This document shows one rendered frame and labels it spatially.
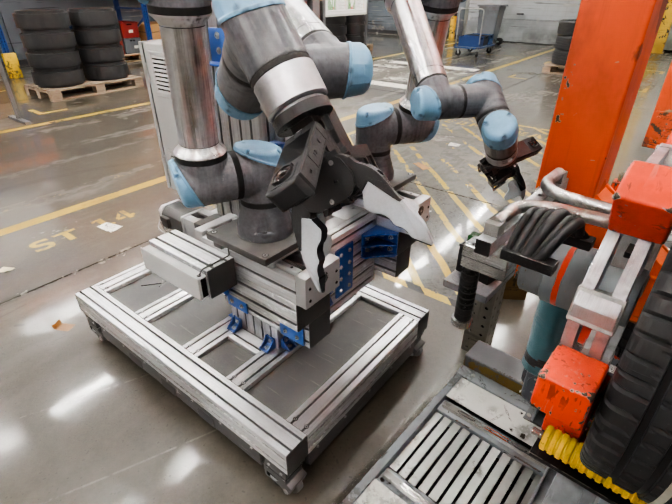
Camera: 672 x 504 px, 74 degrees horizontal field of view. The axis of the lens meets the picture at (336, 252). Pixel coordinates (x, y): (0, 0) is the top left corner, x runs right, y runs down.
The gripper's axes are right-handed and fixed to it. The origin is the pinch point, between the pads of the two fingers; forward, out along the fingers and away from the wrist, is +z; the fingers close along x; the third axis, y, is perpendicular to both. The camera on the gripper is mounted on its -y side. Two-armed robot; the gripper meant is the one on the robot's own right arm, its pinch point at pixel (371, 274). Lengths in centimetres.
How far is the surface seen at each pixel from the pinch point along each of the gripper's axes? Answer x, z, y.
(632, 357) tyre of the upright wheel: -18.2, 27.0, 22.2
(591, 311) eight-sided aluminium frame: -15.6, 21.2, 27.4
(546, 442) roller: 6, 55, 49
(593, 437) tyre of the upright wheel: -8.3, 39.9, 26.0
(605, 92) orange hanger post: -34, -8, 94
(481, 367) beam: 37, 64, 119
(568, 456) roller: 3, 58, 48
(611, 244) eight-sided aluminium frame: -21.6, 14.2, 33.1
